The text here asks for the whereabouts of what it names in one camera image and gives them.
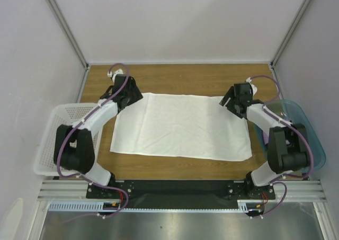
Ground white plastic laundry basket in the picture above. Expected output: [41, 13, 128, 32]
[33, 103, 97, 176]

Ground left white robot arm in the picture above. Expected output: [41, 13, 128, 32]
[53, 74, 143, 198]

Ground aluminium frame rail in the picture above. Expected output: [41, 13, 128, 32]
[38, 180, 326, 215]

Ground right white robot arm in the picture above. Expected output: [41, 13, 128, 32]
[219, 82, 314, 199]

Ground purple towel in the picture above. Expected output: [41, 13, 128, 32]
[262, 133, 269, 147]

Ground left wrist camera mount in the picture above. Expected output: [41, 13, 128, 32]
[107, 69, 124, 83]

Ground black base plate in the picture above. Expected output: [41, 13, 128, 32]
[86, 179, 278, 209]

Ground clear blue plastic tray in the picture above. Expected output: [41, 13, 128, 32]
[246, 100, 326, 176]

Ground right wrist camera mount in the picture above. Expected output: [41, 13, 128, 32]
[246, 77, 258, 95]

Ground white towel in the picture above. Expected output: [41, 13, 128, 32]
[110, 93, 252, 162]

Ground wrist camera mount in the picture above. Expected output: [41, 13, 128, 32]
[107, 69, 124, 83]
[246, 77, 258, 95]

